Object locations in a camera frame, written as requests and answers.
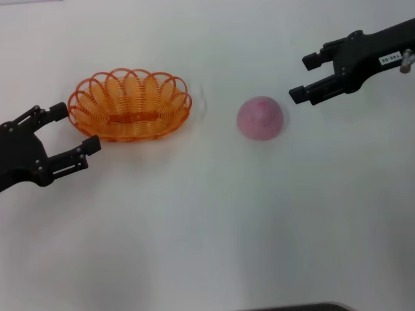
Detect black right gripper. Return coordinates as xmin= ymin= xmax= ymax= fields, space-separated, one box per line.
xmin=289 ymin=17 xmax=415 ymax=106

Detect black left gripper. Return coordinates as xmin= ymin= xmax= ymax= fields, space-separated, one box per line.
xmin=0 ymin=102 xmax=102 ymax=192

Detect orange wire basket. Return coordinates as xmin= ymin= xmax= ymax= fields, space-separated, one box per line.
xmin=67 ymin=67 xmax=193 ymax=143

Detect pink peach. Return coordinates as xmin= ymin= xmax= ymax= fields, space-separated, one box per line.
xmin=236 ymin=95 xmax=287 ymax=142

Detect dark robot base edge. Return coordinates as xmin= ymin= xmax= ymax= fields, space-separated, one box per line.
xmin=251 ymin=303 xmax=354 ymax=311

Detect silver angled plug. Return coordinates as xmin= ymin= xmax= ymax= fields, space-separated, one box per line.
xmin=400 ymin=48 xmax=415 ymax=74

